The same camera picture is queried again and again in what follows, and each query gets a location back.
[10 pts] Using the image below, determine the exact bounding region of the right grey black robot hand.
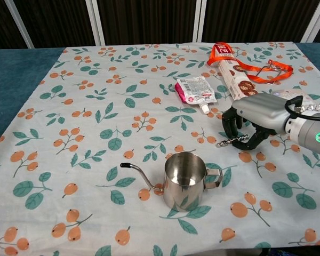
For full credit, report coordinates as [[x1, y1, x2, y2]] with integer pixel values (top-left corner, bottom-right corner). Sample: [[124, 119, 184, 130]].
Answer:
[[221, 93, 291, 151]]

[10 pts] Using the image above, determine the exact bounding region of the silver metal chain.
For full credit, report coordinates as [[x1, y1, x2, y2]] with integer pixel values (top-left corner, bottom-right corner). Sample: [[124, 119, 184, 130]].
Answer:
[[215, 134, 250, 148]]

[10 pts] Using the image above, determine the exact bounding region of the white blister pack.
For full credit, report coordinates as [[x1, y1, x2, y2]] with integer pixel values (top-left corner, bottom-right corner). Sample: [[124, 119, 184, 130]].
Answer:
[[268, 89, 320, 111]]

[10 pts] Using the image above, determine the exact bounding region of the long cookie box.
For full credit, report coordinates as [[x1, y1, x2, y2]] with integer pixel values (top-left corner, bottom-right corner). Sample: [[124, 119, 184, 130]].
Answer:
[[211, 42, 258, 101]]

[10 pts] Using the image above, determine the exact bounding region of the white pink spout pouch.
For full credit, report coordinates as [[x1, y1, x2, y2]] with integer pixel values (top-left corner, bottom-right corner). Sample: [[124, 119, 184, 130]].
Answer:
[[174, 76, 217, 114]]

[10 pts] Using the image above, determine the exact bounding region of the steel gooseneck pitcher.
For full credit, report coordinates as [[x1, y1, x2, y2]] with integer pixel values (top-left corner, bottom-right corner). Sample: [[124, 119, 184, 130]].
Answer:
[[119, 153, 224, 213]]

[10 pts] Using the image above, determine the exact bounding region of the floral tablecloth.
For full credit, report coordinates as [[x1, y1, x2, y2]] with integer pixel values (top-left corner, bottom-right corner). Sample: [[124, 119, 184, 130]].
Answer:
[[0, 42, 320, 256]]

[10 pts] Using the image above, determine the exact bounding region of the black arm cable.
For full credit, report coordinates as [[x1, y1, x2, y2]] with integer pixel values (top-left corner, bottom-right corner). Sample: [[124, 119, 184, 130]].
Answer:
[[284, 96, 320, 118]]

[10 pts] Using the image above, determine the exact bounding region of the orange lanyard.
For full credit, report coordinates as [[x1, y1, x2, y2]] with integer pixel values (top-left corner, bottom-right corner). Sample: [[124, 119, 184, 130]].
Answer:
[[206, 42, 294, 84]]

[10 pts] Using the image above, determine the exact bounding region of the white aluminium partition post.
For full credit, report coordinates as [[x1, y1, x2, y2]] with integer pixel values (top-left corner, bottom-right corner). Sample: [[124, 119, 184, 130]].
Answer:
[[300, 0, 320, 43], [4, 0, 35, 49], [85, 0, 106, 46], [193, 0, 204, 44]]

